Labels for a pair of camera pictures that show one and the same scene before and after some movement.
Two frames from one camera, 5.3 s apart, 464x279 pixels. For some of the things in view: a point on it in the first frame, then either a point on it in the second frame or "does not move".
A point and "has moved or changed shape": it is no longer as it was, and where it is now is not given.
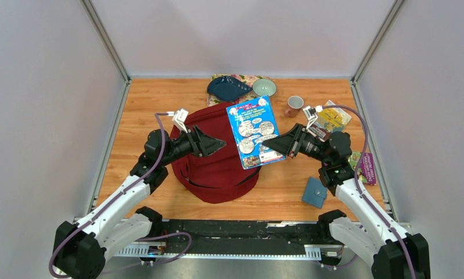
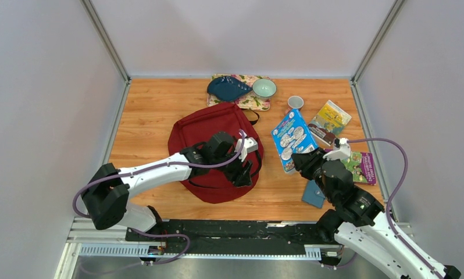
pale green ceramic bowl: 264,87 does not move
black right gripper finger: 285,143 → 304,173
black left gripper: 204,146 → 241,176
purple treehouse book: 366,171 does not move
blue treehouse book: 253,122 has moved or changed shape
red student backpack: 220,177 does not move
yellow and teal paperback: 331,119 does not move
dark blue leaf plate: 226,88 does not move
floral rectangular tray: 249,79 does not move
